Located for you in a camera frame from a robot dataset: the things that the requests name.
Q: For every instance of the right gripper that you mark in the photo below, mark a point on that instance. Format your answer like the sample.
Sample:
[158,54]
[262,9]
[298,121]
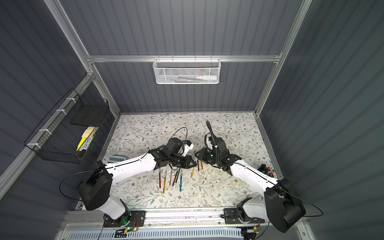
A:
[205,154]

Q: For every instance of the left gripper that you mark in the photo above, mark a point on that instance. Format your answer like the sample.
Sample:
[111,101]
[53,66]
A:
[186,161]

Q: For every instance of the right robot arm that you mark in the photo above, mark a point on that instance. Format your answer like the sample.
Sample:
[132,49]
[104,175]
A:
[280,206]

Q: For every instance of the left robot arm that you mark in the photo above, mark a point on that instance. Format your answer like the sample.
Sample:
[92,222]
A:
[95,187]

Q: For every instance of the dark red carving knife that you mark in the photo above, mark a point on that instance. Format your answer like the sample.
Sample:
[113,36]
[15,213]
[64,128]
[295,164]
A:
[160,179]

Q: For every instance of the pink cup of markers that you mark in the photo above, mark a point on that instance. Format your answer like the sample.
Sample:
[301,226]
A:
[266,170]

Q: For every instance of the light blue calculator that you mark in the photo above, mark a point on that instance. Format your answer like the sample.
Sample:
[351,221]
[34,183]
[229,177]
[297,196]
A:
[115,159]

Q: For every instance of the white marker in basket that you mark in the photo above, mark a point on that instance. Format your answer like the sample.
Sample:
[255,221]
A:
[208,78]

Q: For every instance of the yellow sticky notes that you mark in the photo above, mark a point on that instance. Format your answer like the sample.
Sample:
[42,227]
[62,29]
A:
[87,138]

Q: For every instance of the black notebook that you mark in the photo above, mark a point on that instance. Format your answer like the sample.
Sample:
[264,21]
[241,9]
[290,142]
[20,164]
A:
[88,116]

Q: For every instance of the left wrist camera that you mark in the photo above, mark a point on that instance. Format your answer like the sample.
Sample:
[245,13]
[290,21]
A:
[187,147]

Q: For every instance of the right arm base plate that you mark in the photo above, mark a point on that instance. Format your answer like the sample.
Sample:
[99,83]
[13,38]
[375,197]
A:
[237,216]

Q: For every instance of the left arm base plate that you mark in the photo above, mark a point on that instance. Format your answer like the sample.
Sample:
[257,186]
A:
[127,220]

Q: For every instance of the white wire mesh basket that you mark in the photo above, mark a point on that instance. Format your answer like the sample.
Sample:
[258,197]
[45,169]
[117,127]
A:
[184,72]

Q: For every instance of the black wire mesh basket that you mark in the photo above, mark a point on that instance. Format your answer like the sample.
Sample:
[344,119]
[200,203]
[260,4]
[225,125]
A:
[57,139]

